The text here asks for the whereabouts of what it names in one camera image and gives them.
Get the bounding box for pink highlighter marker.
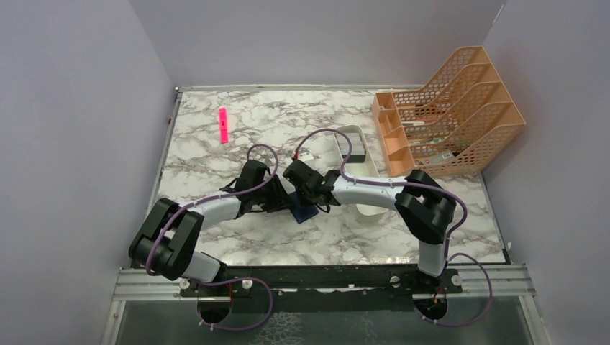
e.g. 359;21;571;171
218;107;229;144

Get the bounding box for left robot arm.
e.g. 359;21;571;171
128;160;294;295

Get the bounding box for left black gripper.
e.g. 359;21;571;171
252;174;295;213

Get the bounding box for aluminium frame rail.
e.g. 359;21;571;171
112;264;537;302

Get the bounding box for orange mesh file organizer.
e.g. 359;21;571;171
372;46;526;177

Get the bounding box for pens in organizer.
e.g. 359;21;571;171
401;119;468;165

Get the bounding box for stack of grey cards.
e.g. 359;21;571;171
335;132;367;163

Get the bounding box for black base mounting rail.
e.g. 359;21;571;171
178;264;463;298

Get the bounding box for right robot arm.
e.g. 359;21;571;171
283;160;458;293

